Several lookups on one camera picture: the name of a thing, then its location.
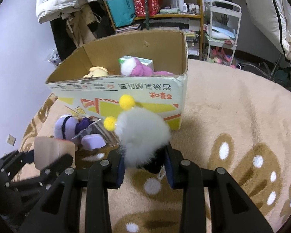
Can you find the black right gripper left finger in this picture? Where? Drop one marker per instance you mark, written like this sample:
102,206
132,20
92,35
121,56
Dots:
78,200

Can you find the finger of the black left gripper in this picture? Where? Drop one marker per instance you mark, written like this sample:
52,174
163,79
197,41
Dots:
38,184
9,160

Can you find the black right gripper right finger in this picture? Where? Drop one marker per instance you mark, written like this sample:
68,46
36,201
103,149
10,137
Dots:
231,209

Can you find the white fluffy plush yellow pompoms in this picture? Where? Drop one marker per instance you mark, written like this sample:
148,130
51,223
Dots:
142,135

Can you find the yellow plush toy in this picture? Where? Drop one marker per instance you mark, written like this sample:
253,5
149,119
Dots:
97,71

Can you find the pink plush toy white pompom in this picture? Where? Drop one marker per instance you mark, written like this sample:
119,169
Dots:
133,68

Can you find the green tissue pack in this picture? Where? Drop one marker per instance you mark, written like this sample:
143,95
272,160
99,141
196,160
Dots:
144,61

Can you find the purple white plush doll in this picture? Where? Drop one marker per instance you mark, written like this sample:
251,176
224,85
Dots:
82,132

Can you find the beige tote bag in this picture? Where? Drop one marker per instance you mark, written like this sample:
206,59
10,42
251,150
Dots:
77,25

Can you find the open cardboard box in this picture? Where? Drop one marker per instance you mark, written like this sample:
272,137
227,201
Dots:
99,96

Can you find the white rolling cart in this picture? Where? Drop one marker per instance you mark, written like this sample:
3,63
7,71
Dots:
222,30

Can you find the teal bag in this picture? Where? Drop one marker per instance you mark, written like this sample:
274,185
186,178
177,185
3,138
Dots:
122,12

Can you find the wooden shelf unit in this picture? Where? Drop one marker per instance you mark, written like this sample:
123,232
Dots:
169,8

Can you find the green pole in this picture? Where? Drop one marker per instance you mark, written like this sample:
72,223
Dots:
147,15

